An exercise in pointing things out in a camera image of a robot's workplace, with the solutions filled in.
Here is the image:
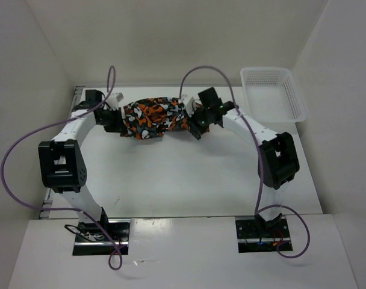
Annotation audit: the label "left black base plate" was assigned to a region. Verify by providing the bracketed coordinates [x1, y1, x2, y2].
[64, 220, 130, 256]

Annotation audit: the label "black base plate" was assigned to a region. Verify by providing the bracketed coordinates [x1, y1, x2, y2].
[235, 216, 293, 253]
[64, 220, 130, 256]

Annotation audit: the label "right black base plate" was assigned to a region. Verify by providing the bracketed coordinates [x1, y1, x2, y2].
[235, 216, 293, 253]

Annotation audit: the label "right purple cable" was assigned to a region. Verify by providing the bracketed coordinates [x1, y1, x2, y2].
[178, 66, 311, 259]

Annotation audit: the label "orange camouflage shorts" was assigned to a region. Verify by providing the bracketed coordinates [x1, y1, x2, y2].
[120, 97, 190, 140]

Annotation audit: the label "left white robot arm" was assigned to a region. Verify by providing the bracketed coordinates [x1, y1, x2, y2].
[38, 89, 123, 242]

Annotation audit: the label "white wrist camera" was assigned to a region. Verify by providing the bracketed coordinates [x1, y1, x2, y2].
[181, 94, 199, 117]
[105, 92, 124, 110]

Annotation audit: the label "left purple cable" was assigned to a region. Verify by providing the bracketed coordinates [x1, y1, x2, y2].
[0, 65, 123, 270]

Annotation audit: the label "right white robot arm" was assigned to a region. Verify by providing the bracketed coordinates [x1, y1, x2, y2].
[184, 87, 300, 237]

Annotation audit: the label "purple cable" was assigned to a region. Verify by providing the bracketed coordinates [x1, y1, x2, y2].
[178, 66, 311, 259]
[0, 65, 123, 270]

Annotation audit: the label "white plastic basket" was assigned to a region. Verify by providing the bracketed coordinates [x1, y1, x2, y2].
[240, 67, 307, 131]

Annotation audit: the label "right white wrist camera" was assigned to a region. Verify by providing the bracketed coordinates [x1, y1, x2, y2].
[181, 94, 199, 117]

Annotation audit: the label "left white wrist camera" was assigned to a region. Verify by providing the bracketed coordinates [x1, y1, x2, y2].
[105, 92, 124, 110]

